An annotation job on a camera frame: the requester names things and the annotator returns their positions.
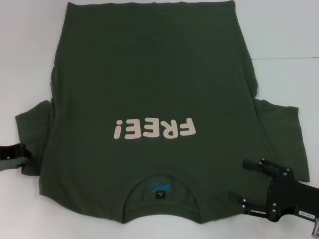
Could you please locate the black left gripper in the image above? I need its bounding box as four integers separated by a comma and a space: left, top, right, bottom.
0, 143, 32, 173

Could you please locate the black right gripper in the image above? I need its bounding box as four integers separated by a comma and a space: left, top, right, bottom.
228, 157, 319, 223

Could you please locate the dark green FREE! t-shirt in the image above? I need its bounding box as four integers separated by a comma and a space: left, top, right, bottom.
14, 0, 311, 224

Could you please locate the silver right gripper cable connector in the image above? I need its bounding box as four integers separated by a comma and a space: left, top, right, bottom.
310, 220, 319, 237

